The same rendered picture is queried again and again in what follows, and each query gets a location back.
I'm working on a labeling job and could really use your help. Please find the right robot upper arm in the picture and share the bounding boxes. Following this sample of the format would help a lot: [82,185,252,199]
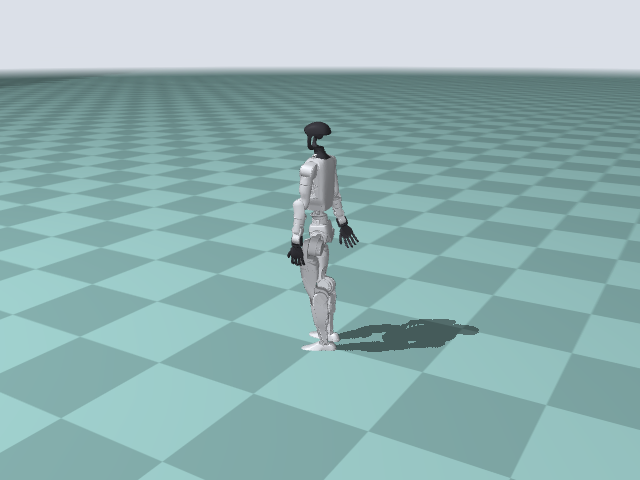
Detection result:
[331,155,339,198]

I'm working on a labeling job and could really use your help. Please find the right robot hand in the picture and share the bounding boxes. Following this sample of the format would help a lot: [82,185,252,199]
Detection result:
[336,215,359,248]

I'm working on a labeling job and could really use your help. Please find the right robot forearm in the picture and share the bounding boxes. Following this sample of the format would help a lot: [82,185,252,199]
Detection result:
[332,192,346,225]

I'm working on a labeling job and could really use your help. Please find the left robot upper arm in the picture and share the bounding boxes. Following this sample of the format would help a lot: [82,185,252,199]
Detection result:
[293,162,318,210]

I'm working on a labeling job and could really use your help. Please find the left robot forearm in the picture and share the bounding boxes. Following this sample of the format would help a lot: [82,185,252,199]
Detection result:
[292,200,307,244]

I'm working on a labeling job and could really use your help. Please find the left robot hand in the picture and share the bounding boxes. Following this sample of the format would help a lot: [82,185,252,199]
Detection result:
[287,236,305,266]

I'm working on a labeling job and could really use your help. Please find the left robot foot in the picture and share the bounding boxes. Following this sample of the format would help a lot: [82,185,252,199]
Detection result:
[301,341,337,351]

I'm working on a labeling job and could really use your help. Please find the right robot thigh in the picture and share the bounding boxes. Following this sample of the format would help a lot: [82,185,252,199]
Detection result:
[316,228,335,293]

